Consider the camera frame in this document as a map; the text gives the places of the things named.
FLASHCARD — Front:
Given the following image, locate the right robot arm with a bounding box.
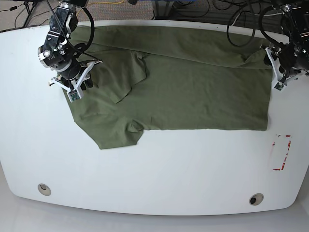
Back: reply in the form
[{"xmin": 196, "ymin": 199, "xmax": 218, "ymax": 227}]
[{"xmin": 38, "ymin": 0, "xmax": 101, "ymax": 93}]

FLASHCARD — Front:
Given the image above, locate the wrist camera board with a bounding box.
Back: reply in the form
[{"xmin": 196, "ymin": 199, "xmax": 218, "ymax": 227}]
[
  {"xmin": 273, "ymin": 82, "xmax": 286, "ymax": 91},
  {"xmin": 67, "ymin": 90, "xmax": 83, "ymax": 102}
]

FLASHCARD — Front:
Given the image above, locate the table cable grommet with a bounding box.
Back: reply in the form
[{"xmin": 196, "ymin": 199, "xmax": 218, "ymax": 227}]
[
  {"xmin": 249, "ymin": 193, "xmax": 264, "ymax": 206},
  {"xmin": 38, "ymin": 184, "xmax": 51, "ymax": 196}
]

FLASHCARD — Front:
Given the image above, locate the red tape rectangle marking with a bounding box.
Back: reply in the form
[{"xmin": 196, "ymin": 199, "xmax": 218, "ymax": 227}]
[{"xmin": 269, "ymin": 134, "xmax": 292, "ymax": 171}]

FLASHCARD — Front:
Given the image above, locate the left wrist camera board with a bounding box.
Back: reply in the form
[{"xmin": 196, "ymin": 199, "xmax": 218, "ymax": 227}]
[{"xmin": 273, "ymin": 82, "xmax": 286, "ymax": 91}]

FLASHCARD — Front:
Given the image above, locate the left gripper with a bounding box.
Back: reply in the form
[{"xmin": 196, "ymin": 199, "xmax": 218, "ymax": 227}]
[{"xmin": 261, "ymin": 45, "xmax": 309, "ymax": 85}]

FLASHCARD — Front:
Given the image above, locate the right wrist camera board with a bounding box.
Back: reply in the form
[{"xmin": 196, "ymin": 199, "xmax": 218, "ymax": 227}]
[{"xmin": 67, "ymin": 90, "xmax": 83, "ymax": 102}]

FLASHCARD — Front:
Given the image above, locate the left table cable grommet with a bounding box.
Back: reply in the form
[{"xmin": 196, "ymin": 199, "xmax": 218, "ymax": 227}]
[{"xmin": 38, "ymin": 184, "xmax": 51, "ymax": 196}]

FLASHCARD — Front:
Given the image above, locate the yellow cable on floor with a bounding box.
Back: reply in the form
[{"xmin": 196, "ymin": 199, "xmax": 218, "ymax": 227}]
[{"xmin": 89, "ymin": 1, "xmax": 125, "ymax": 6}]

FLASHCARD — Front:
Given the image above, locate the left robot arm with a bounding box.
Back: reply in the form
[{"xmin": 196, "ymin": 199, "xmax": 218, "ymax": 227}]
[{"xmin": 226, "ymin": 0, "xmax": 309, "ymax": 91}]

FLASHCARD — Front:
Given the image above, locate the right table cable grommet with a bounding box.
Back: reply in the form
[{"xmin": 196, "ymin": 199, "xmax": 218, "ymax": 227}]
[{"xmin": 249, "ymin": 193, "xmax": 264, "ymax": 206}]

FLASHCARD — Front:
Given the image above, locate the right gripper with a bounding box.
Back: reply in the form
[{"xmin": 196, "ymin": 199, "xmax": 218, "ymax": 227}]
[{"xmin": 48, "ymin": 60, "xmax": 102, "ymax": 93}]

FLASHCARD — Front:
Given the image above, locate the green t-shirt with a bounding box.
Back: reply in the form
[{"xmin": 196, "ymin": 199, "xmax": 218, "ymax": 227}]
[{"xmin": 69, "ymin": 25, "xmax": 272, "ymax": 149}]

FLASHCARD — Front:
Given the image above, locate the black tripod stand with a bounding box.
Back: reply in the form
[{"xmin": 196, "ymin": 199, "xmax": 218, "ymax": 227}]
[{"xmin": 21, "ymin": 0, "xmax": 40, "ymax": 29}]

